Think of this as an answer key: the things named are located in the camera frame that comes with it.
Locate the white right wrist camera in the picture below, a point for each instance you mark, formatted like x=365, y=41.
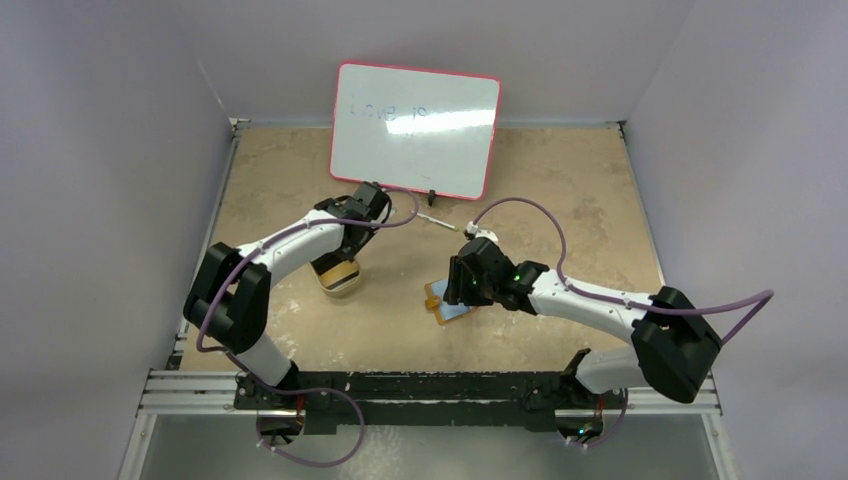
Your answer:
x=473, y=231

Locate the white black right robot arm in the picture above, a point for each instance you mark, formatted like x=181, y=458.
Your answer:
x=668, y=347

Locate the pink framed whiteboard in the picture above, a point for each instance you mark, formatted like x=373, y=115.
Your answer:
x=426, y=130

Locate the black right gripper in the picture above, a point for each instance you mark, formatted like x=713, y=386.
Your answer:
x=457, y=281

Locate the beige oval plastic tray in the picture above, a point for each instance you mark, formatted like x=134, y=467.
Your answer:
x=334, y=259

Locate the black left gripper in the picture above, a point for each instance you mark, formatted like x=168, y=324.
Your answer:
x=349, y=254

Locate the yellow leather card holder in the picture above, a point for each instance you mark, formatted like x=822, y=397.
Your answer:
x=436, y=304

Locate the white marker pen green cap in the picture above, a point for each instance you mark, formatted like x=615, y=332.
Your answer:
x=438, y=222

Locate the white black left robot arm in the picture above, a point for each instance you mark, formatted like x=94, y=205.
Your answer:
x=230, y=296

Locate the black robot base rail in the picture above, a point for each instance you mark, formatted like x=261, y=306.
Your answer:
x=348, y=412

